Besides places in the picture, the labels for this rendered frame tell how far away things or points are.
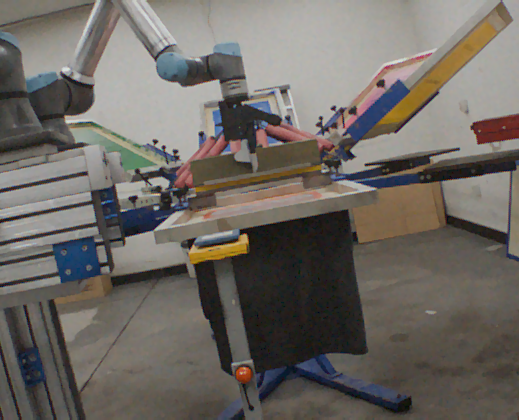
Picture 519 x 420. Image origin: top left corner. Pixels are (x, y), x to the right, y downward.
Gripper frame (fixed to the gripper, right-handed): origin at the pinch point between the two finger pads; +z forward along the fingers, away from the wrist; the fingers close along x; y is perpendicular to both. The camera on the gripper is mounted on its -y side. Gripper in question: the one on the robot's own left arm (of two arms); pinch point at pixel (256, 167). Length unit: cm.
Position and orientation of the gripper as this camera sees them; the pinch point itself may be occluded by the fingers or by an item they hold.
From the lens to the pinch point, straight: 163.1
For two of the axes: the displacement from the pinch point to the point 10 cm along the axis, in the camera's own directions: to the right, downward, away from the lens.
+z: 1.8, 9.8, 1.0
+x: 0.2, 1.0, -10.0
